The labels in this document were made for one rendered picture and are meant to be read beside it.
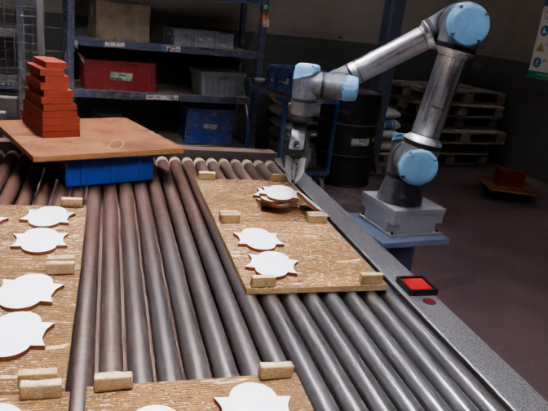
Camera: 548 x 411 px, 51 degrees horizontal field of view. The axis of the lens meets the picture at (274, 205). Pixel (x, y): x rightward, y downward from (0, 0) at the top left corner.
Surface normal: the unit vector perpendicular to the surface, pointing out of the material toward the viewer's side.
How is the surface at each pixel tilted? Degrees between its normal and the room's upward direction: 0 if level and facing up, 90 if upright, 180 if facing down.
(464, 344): 0
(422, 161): 97
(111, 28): 83
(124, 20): 90
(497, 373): 0
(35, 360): 0
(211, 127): 90
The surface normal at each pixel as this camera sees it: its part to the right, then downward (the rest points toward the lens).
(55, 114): 0.60, 0.32
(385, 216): -0.92, 0.03
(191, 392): 0.11, -0.94
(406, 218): 0.38, 0.34
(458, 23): -0.03, 0.19
